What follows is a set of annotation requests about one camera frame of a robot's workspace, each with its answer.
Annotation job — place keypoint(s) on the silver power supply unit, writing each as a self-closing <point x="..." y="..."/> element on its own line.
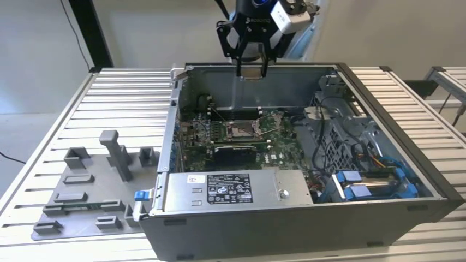
<point x="240" y="188"/>

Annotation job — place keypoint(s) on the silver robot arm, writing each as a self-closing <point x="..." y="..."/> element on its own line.
<point x="251" y="53"/>

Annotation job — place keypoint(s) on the black RAM slot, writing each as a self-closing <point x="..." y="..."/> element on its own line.
<point x="236" y="110"/>

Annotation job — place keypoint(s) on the black box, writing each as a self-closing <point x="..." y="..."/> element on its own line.
<point x="420" y="88"/>

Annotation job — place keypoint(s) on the green motherboard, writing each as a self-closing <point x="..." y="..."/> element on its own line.
<point x="280" y="142"/>

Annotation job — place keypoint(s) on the grey plastic parts rack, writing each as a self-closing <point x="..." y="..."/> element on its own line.
<point x="90" y="191"/>

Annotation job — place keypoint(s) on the grey metal drive cage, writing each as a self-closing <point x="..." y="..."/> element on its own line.
<point x="337" y="131"/>

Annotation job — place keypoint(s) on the silver CPU plate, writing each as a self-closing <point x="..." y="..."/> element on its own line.
<point x="252" y="73"/>

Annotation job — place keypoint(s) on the blue plastic case latch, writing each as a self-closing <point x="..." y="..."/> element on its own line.
<point x="140" y="196"/>

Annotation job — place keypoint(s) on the hard disk in blue carrier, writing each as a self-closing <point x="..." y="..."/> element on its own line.
<point x="378" y="185"/>

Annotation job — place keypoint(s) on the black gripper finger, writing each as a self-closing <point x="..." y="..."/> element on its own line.
<point x="268" y="54"/>
<point x="225" y="46"/>

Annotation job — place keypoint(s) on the black upright post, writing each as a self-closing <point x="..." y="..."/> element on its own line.
<point x="94" y="32"/>

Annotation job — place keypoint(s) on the open black PC case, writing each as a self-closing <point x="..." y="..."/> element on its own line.
<point x="276" y="234"/>

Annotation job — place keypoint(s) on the black graphics card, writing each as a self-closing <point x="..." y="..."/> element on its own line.
<point x="233" y="157"/>

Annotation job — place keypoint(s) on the CPU socket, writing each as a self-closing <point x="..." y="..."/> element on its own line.
<point x="241" y="130"/>

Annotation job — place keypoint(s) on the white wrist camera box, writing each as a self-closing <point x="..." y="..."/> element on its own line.
<point x="291" y="16"/>

